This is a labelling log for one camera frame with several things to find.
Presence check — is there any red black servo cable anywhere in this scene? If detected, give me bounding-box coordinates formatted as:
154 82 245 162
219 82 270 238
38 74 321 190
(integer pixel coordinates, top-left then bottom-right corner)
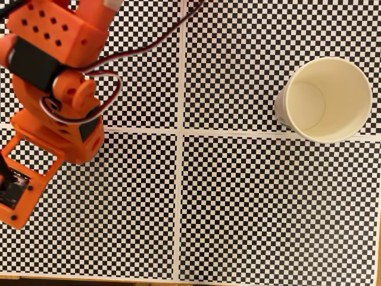
40 70 123 125
80 0 207 74

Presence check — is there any cream paper cup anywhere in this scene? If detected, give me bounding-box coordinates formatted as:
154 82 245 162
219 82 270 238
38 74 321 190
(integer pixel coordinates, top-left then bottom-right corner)
273 56 373 144

